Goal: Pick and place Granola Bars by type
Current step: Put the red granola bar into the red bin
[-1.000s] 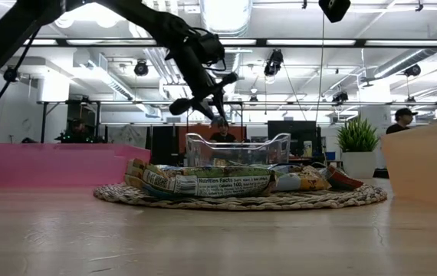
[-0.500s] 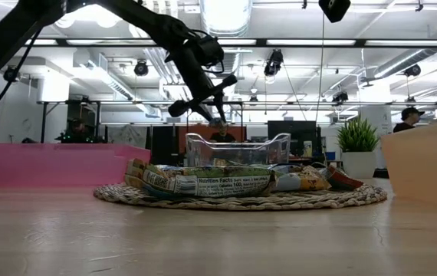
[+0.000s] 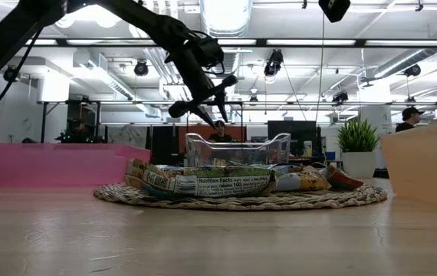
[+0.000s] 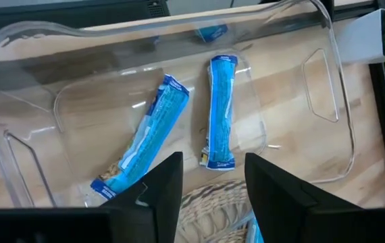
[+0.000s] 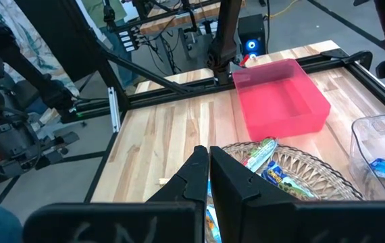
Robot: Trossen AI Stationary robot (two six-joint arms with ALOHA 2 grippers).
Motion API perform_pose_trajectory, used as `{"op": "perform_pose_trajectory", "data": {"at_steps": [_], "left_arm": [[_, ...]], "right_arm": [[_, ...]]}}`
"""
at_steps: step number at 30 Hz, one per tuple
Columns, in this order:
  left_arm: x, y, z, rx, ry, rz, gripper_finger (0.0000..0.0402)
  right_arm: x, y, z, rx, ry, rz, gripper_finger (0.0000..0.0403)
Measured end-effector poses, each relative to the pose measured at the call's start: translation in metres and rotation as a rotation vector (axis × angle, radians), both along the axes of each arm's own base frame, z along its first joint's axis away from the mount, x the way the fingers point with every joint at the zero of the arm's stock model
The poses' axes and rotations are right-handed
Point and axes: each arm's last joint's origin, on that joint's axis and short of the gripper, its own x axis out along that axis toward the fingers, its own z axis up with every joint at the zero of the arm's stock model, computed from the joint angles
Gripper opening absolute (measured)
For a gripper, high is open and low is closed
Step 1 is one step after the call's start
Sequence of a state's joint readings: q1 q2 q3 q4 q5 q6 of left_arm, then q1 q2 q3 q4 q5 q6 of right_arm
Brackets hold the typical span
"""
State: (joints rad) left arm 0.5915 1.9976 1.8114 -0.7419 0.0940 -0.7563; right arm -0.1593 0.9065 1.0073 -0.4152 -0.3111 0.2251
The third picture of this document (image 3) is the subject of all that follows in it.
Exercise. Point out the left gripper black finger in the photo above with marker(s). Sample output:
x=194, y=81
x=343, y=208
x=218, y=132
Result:
x=205, y=114
x=222, y=107

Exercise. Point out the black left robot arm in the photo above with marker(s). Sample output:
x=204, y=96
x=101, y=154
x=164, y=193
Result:
x=7, y=38

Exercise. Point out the person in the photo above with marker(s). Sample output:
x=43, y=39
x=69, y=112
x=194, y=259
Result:
x=404, y=126
x=220, y=136
x=76, y=132

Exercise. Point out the clear plastic bin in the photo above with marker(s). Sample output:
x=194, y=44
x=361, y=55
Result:
x=237, y=153

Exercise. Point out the black ceiling spotlight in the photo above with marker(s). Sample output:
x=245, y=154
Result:
x=8, y=74
x=274, y=63
x=412, y=70
x=141, y=68
x=340, y=96

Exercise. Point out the black monitor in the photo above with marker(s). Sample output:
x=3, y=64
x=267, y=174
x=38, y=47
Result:
x=291, y=134

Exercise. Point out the long ceiling light bar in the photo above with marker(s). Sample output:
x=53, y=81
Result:
x=107, y=42

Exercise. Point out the round woven straw placemat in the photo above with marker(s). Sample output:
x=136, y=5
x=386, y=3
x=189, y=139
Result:
x=241, y=203

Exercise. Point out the white building column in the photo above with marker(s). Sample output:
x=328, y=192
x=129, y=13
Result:
x=383, y=122

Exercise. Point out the green plant in white pot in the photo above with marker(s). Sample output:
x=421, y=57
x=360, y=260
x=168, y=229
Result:
x=358, y=165

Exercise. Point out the pink plastic bin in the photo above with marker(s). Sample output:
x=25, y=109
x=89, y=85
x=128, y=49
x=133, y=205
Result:
x=50, y=165

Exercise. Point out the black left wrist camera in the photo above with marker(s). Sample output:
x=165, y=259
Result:
x=209, y=51

